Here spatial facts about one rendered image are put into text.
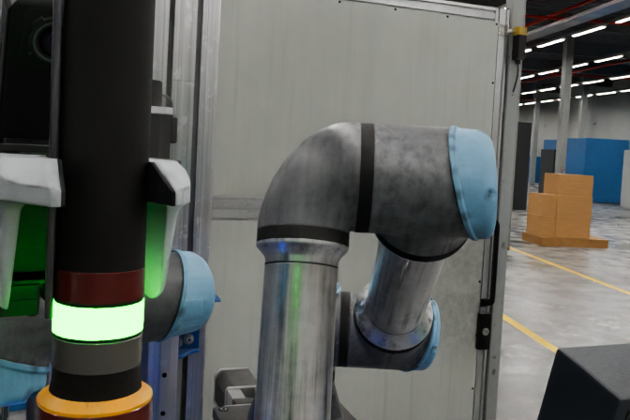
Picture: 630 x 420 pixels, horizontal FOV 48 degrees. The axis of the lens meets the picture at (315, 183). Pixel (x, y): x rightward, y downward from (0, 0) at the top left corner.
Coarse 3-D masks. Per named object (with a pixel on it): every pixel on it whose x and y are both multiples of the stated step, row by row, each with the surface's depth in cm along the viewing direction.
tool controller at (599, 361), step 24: (576, 360) 83; (600, 360) 84; (624, 360) 84; (552, 384) 86; (576, 384) 82; (600, 384) 79; (624, 384) 79; (552, 408) 86; (576, 408) 82; (600, 408) 78; (624, 408) 76
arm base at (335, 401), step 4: (332, 384) 108; (332, 388) 108; (332, 392) 108; (336, 392) 109; (332, 396) 108; (336, 396) 109; (252, 400) 110; (332, 400) 108; (336, 400) 108; (252, 404) 109; (332, 404) 108; (336, 404) 109; (252, 408) 108; (332, 408) 108; (336, 408) 109; (340, 408) 110; (248, 412) 110; (252, 412) 108; (332, 412) 108; (336, 412) 109; (340, 412) 109; (248, 416) 109; (252, 416) 107; (332, 416) 108; (336, 416) 109; (340, 416) 109
